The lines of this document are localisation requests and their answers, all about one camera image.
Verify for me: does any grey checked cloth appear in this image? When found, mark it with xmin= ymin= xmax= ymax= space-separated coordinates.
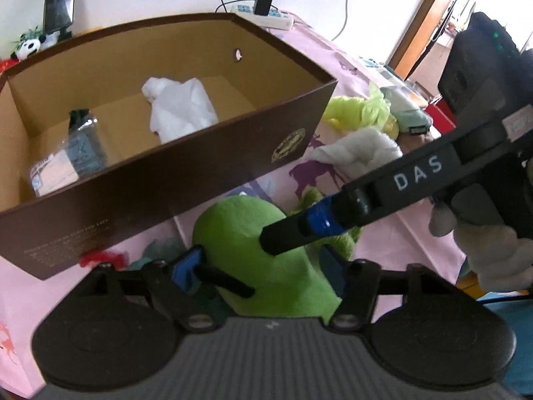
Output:
xmin=358 ymin=55 xmax=421 ymax=92

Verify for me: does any pink printed sheet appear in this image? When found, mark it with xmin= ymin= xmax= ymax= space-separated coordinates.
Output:
xmin=0 ymin=17 xmax=479 ymax=396

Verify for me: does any red box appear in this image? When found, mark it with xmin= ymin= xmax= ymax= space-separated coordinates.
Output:
xmin=422 ymin=102 xmax=459 ymax=138

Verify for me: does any brown cardboard box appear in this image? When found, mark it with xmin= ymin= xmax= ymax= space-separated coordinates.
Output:
xmin=0 ymin=12 xmax=339 ymax=281

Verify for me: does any panda plush toy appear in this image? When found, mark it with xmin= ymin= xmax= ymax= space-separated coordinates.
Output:
xmin=10 ymin=27 xmax=61 ymax=61

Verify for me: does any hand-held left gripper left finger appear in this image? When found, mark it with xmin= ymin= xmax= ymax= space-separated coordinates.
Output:
xmin=85 ymin=246 xmax=219 ymax=332

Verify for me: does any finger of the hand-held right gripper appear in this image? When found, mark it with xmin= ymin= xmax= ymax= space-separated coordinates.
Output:
xmin=258 ymin=189 xmax=371 ymax=256

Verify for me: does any brown wooden door frame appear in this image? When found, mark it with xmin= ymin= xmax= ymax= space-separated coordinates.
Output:
xmin=391 ymin=0 xmax=452 ymax=80

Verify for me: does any white fluffy cloth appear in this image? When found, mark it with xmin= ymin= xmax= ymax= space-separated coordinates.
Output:
xmin=142 ymin=76 xmax=219 ymax=144

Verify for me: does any yellow-green mesh cloth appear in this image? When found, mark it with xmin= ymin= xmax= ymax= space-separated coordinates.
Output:
xmin=320 ymin=83 xmax=400 ymax=138

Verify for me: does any black smartphone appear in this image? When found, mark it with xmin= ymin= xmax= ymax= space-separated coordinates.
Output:
xmin=43 ymin=0 xmax=79 ymax=34

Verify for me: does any blue object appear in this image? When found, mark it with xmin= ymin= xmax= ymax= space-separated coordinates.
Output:
xmin=483 ymin=296 xmax=533 ymax=396

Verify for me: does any white towel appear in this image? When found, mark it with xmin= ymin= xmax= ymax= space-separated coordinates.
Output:
xmin=310 ymin=127 xmax=404 ymax=184

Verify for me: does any dark cloth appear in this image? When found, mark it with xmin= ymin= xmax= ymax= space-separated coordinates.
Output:
xmin=28 ymin=108 xmax=110 ymax=198

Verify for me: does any mint green folded cloth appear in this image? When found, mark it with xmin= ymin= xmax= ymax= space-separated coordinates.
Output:
xmin=381 ymin=85 xmax=434 ymax=136

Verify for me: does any large green plush toy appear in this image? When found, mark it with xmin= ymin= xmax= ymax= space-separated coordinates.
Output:
xmin=192 ymin=187 xmax=361 ymax=318

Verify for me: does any red knitted cloth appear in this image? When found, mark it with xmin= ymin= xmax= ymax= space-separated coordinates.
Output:
xmin=78 ymin=250 xmax=126 ymax=269

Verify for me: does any person's right hand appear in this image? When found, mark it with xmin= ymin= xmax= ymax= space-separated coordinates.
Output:
xmin=430 ymin=202 xmax=533 ymax=290

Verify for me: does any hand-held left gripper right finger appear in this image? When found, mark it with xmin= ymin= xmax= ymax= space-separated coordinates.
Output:
xmin=318 ymin=245 xmax=454 ymax=332

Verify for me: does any white power strip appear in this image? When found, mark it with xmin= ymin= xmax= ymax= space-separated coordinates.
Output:
xmin=230 ymin=2 xmax=294 ymax=31

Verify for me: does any teal cloth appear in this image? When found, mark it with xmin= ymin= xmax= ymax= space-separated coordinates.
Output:
xmin=127 ymin=237 xmax=196 ymax=271

